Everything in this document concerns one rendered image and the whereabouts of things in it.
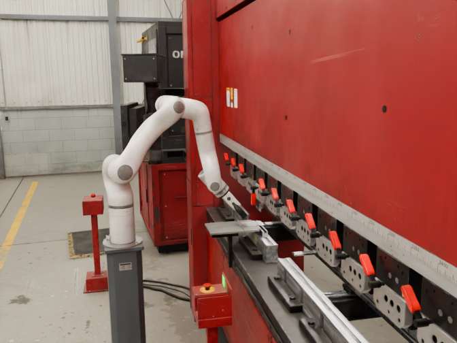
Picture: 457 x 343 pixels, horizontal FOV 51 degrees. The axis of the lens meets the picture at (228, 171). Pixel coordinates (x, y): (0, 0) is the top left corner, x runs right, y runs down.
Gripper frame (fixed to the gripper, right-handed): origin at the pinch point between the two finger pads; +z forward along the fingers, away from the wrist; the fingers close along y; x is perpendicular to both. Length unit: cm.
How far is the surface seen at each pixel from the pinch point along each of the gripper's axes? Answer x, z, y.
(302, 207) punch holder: -19, -15, -77
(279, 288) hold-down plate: 9, 13, -61
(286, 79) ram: -49, -51, -56
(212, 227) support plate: 16.7, -5.4, -0.9
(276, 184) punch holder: -20, -16, -45
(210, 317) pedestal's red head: 42, 11, -43
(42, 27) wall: 44, -248, 692
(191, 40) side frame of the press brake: -51, -82, 84
